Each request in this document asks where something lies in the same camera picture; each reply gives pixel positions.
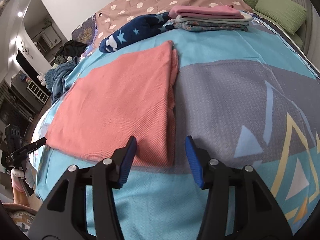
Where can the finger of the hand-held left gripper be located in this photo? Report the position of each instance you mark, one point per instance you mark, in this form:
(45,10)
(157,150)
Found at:
(33,146)

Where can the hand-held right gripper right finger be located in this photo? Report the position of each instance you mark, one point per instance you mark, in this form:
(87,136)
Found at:
(193,163)

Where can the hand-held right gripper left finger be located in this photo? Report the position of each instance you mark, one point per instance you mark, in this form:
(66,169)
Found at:
(127,161)

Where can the coral bear-print sweater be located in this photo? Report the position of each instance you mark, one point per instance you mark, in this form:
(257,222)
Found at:
(112,100)

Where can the person's left forearm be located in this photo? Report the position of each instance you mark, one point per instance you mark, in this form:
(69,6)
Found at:
(18,194)

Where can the black clothes pile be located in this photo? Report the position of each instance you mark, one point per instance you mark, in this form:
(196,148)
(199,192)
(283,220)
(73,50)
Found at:
(71,48)

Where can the person's left hand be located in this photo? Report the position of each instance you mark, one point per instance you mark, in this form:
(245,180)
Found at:
(29,176)

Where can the dark storage cabinet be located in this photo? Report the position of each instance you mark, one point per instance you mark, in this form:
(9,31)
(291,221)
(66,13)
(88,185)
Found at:
(17,100)

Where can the white grid rack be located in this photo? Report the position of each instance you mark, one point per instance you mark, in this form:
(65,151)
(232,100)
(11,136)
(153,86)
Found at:
(37,91)

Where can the person's patterned clothing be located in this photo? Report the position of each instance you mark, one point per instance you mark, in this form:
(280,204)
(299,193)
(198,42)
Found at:
(17,216)

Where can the blue knitted blanket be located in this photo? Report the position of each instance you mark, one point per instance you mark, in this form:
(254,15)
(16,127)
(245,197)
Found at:
(58,76)

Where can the teal and grey bed cover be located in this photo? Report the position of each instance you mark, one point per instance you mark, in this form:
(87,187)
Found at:
(225,92)

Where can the olive green cloth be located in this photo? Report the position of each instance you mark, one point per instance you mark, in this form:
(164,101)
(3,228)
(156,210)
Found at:
(60,59)

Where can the dark floral quilt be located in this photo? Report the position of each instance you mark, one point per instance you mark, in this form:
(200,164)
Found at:
(85,32)

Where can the ceiling spotlight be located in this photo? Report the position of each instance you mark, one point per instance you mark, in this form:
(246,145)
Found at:
(20,13)

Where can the navy star-print fleece garment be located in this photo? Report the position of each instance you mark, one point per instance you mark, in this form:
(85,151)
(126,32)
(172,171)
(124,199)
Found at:
(140,27)

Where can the floral folded garment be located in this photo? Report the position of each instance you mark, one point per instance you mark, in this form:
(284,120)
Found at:
(210,26)

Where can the cream folded garment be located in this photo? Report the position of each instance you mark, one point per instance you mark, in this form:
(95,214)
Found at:
(212,19)

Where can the pink folded garment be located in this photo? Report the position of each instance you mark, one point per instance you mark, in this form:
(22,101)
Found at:
(205,10)

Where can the white round wall ornament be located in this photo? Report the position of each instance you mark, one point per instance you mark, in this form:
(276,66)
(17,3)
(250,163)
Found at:
(25,48)

